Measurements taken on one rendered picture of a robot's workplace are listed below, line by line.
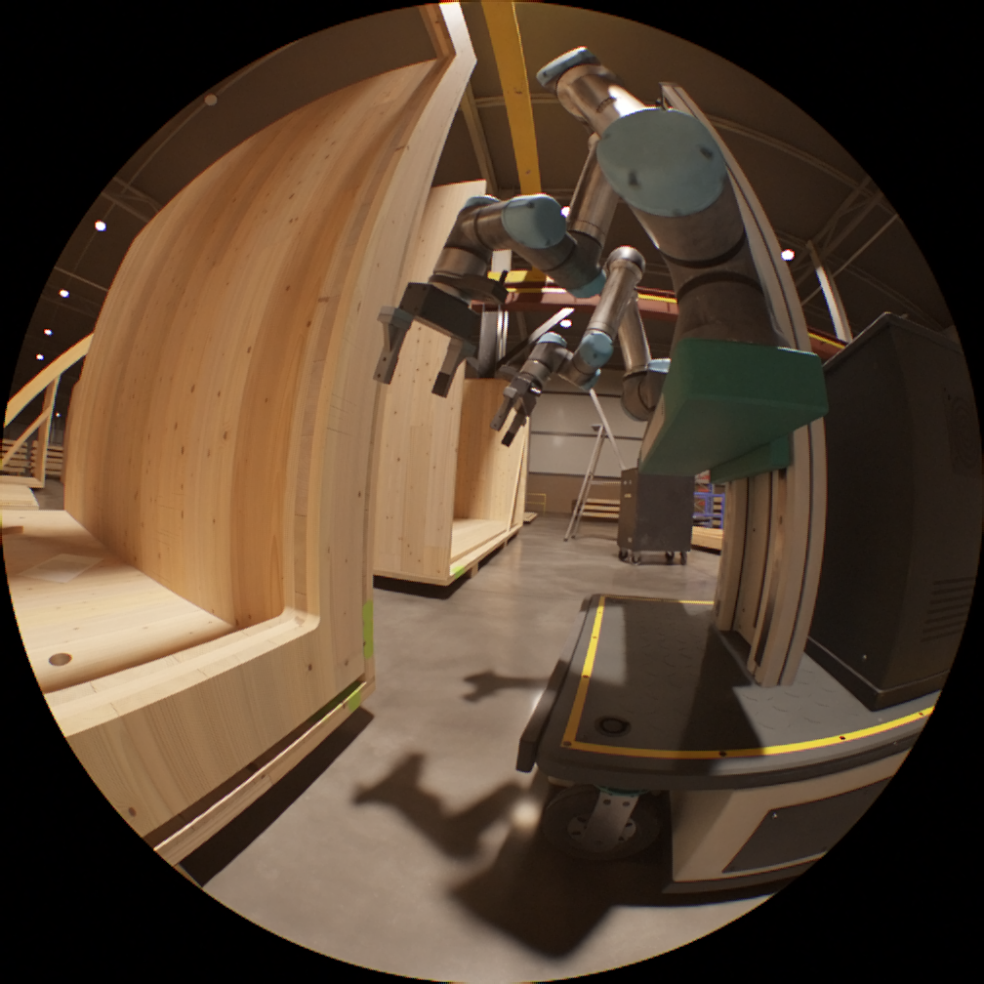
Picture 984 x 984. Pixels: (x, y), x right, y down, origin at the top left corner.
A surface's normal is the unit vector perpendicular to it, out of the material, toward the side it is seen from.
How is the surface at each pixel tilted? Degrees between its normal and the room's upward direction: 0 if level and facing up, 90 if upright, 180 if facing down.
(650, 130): 97
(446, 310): 113
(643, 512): 91
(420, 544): 90
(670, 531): 90
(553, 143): 180
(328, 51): 180
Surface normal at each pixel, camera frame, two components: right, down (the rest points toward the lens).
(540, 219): 0.62, 0.44
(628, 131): -0.69, 0.07
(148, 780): 0.98, 0.06
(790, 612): -0.36, -0.04
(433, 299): 0.80, 0.44
